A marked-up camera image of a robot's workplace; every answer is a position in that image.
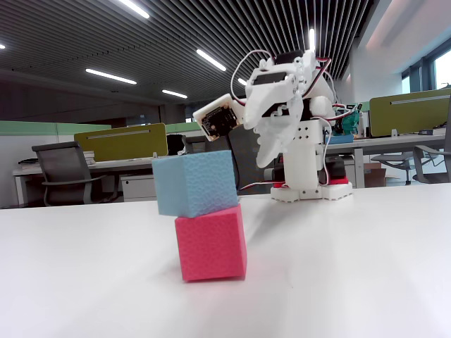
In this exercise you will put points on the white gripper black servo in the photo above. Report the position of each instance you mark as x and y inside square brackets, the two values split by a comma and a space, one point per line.
[265, 103]

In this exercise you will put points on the blue foam cube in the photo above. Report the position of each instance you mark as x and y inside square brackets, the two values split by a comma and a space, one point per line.
[194, 183]

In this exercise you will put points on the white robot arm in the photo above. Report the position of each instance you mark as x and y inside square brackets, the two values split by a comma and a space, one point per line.
[303, 158]

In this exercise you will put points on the white and red robot base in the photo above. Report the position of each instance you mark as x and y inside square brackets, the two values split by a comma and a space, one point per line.
[334, 192]

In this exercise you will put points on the red foam cube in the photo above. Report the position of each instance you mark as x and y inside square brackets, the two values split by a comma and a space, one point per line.
[211, 246]

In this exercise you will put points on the stack of books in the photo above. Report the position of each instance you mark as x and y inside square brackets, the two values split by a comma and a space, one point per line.
[89, 158]

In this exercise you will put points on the blue flat box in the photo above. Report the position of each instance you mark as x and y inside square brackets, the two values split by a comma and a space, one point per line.
[340, 139]

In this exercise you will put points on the green circuit board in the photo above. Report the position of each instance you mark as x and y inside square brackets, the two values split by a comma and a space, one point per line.
[350, 123]

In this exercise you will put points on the ceiling strip light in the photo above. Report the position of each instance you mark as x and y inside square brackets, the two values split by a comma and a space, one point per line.
[111, 76]
[174, 94]
[311, 38]
[211, 60]
[135, 8]

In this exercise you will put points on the white office desk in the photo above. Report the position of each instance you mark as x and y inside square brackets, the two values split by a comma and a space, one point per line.
[387, 141]
[116, 165]

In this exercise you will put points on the cardboard box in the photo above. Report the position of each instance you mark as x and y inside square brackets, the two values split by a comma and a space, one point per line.
[374, 176]

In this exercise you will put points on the grey office chair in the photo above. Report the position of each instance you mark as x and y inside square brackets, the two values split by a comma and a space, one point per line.
[433, 158]
[394, 162]
[65, 165]

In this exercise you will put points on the olive desk partition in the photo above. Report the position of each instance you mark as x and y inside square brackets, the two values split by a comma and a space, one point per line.
[120, 141]
[408, 112]

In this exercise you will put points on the white drawer cabinet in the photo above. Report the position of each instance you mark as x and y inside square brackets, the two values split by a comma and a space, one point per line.
[137, 188]

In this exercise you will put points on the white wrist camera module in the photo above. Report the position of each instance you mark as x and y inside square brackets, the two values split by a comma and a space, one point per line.
[216, 118]

